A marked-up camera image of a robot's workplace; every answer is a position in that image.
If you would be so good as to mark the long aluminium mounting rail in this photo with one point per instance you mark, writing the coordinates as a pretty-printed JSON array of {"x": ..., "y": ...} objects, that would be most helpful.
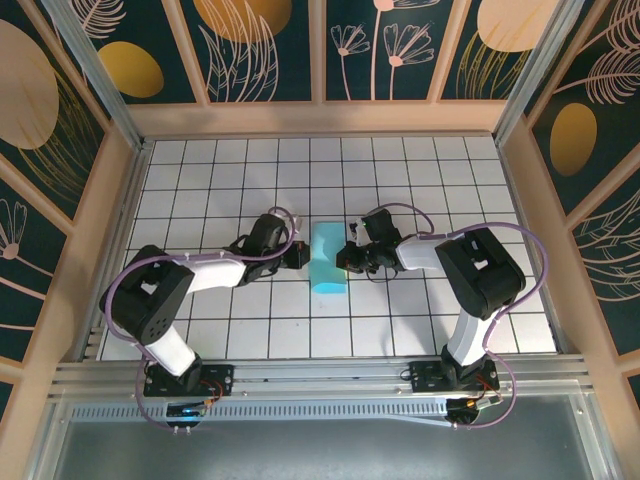
[{"x": 320, "y": 372}]

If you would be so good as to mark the light blue cloth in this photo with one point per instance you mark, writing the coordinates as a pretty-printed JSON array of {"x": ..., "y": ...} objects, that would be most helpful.
[{"x": 327, "y": 270}]

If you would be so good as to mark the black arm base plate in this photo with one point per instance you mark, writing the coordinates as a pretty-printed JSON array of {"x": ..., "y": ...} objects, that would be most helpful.
[
  {"x": 425, "y": 377},
  {"x": 220, "y": 377}
]

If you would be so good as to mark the small controller board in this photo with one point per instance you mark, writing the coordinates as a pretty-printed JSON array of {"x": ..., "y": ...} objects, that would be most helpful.
[
  {"x": 185, "y": 411},
  {"x": 470, "y": 406}
]

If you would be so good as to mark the aluminium frame post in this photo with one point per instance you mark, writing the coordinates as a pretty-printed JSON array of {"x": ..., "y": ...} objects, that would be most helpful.
[
  {"x": 539, "y": 70},
  {"x": 92, "y": 70}
]

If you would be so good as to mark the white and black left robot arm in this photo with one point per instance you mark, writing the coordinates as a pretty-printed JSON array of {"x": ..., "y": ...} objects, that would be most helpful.
[{"x": 150, "y": 295}]

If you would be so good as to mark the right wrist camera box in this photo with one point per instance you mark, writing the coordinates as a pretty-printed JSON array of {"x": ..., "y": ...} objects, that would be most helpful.
[{"x": 358, "y": 229}]

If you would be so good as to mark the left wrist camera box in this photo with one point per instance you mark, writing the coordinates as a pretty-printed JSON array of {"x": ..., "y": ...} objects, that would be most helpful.
[{"x": 298, "y": 222}]

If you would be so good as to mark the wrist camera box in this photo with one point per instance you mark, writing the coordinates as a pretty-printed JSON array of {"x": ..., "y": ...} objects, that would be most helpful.
[
  {"x": 298, "y": 222},
  {"x": 358, "y": 229}
]

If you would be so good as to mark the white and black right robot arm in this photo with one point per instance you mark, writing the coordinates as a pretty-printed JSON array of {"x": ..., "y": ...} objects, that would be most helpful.
[{"x": 480, "y": 270}]

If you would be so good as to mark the aluminium table side rail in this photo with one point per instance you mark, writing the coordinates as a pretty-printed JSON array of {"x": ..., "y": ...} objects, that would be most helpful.
[{"x": 119, "y": 240}]

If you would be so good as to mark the grey metal plate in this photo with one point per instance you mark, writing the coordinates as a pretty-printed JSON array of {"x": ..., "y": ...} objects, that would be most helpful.
[{"x": 320, "y": 455}]

